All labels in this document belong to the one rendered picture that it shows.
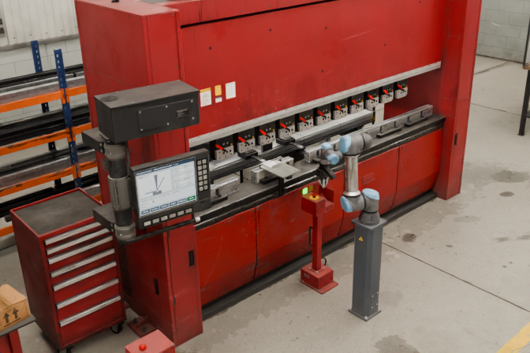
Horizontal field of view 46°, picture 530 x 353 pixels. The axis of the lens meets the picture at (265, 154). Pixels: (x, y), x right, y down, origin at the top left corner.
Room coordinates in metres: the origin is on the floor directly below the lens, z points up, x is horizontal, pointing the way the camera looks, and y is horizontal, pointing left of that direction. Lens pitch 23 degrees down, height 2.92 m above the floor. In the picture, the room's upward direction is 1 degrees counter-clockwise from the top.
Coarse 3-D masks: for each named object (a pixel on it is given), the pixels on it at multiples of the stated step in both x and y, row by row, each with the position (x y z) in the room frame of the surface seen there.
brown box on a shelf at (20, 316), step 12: (0, 288) 2.62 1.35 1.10; (12, 288) 2.62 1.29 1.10; (0, 300) 2.53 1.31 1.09; (12, 300) 2.52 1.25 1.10; (24, 300) 2.54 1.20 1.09; (0, 312) 2.44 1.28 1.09; (12, 312) 2.47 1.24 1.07; (24, 312) 2.52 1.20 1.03; (0, 324) 2.43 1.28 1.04; (12, 324) 2.47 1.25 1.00; (24, 324) 2.48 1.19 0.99; (0, 336) 2.40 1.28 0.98
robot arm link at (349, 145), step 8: (344, 136) 3.81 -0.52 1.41; (352, 136) 3.80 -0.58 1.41; (360, 136) 3.81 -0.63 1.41; (344, 144) 3.77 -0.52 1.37; (352, 144) 3.76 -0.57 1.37; (360, 144) 3.78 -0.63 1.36; (344, 152) 3.76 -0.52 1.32; (352, 152) 3.76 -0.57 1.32; (352, 160) 3.77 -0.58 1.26; (352, 168) 3.76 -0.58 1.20; (352, 176) 3.75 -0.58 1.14; (352, 184) 3.75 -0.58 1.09; (344, 192) 3.77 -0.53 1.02; (352, 192) 3.74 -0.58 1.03; (344, 200) 3.73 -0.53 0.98; (352, 200) 3.72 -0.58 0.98; (360, 200) 3.74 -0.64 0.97; (344, 208) 3.74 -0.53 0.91; (352, 208) 3.71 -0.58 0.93; (360, 208) 3.73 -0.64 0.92
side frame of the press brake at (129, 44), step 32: (96, 0) 4.00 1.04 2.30; (128, 0) 3.97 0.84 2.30; (96, 32) 3.89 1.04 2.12; (128, 32) 3.58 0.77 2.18; (160, 32) 3.52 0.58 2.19; (96, 64) 3.93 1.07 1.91; (128, 64) 3.61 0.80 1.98; (160, 64) 3.50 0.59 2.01; (96, 160) 4.08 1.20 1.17; (160, 224) 3.46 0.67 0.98; (192, 224) 3.59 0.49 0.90; (128, 256) 3.85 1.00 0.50; (160, 256) 3.49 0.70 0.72; (192, 256) 3.58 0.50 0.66; (128, 288) 3.91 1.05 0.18; (160, 288) 3.52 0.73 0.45; (192, 288) 3.56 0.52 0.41; (160, 320) 3.56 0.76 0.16; (192, 320) 3.55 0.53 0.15
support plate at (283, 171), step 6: (276, 162) 4.34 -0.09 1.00; (282, 162) 4.34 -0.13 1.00; (264, 168) 4.24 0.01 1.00; (270, 168) 4.24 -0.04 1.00; (276, 168) 4.24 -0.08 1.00; (282, 168) 4.23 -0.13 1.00; (288, 168) 4.23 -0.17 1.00; (294, 168) 4.23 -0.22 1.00; (276, 174) 4.13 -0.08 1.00; (282, 174) 4.12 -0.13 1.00; (288, 174) 4.12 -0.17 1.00
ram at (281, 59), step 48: (336, 0) 4.77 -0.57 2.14; (384, 0) 5.13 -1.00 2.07; (432, 0) 5.57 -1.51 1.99; (192, 48) 3.90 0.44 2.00; (240, 48) 4.15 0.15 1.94; (288, 48) 4.44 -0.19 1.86; (336, 48) 4.77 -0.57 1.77; (384, 48) 5.16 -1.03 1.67; (432, 48) 5.61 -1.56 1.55; (240, 96) 4.14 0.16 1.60; (288, 96) 4.44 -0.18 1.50; (192, 144) 3.87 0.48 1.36
